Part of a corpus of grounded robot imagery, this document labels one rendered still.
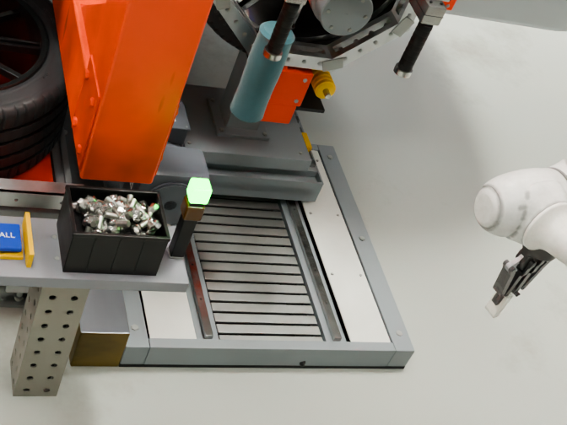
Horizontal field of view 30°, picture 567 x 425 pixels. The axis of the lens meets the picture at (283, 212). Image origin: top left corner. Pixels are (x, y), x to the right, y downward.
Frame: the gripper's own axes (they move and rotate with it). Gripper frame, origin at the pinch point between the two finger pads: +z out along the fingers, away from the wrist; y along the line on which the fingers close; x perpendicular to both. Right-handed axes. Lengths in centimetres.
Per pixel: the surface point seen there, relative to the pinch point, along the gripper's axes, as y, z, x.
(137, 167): -47, 15, 64
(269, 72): -4, 8, 81
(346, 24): 8, -9, 76
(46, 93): -52, 22, 97
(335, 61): 21, 12, 86
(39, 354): -68, 55, 50
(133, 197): -50, 17, 58
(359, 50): 28, 9, 85
